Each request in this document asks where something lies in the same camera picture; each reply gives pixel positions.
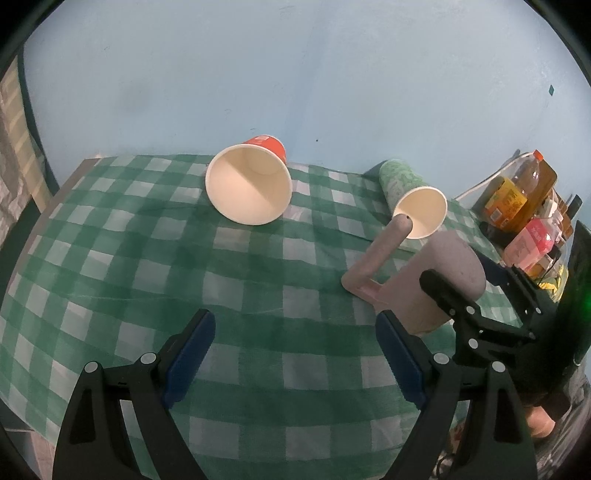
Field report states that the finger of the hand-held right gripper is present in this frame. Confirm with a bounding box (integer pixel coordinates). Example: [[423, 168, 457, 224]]
[[419, 269, 539, 366], [472, 249, 557, 329]]

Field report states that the yellow packet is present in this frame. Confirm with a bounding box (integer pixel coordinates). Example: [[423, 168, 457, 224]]
[[539, 265, 570, 292]]

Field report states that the pink mug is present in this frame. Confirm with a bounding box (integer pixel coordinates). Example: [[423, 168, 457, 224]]
[[341, 216, 487, 336]]

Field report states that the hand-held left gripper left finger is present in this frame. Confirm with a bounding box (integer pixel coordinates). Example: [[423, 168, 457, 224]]
[[53, 309, 217, 480]]

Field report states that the green checked tablecloth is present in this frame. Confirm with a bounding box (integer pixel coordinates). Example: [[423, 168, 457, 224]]
[[0, 154, 525, 472]]

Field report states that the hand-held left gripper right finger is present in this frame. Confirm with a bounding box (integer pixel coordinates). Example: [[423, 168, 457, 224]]
[[376, 310, 539, 480]]

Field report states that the person's right hand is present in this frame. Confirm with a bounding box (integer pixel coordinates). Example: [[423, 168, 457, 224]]
[[526, 405, 556, 438]]

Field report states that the red paper cup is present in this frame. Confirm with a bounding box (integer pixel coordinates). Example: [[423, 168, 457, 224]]
[[205, 135, 293, 226]]

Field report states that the green patterned paper cup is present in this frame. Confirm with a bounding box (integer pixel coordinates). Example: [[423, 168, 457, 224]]
[[378, 159, 448, 240]]

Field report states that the amber drink bottle orange cap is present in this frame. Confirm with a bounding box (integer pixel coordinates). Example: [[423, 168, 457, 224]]
[[482, 150, 558, 232]]

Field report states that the pale striped curtain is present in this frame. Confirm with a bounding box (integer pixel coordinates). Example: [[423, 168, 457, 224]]
[[0, 67, 52, 210]]

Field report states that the pink drink bottle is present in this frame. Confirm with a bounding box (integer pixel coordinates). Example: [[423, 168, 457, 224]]
[[502, 216, 567, 274]]

